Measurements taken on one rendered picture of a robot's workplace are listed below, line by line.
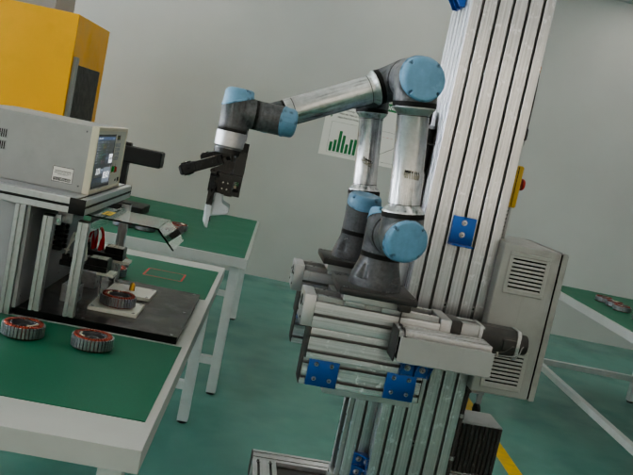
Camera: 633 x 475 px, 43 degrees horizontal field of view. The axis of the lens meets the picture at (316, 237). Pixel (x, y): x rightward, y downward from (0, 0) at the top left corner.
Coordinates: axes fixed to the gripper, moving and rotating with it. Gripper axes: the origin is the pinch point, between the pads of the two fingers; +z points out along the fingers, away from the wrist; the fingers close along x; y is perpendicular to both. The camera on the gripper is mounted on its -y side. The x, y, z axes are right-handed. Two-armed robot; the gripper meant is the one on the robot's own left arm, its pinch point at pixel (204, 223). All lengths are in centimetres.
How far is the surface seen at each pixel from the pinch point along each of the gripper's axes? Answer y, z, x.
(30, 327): -39, 36, 4
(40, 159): -52, -4, 39
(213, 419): 18, 114, 170
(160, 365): -3.9, 39.7, 3.0
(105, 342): -19.1, 36.8, 4.4
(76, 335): -27.0, 36.4, 4.9
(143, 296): -17, 36, 64
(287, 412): 56, 114, 199
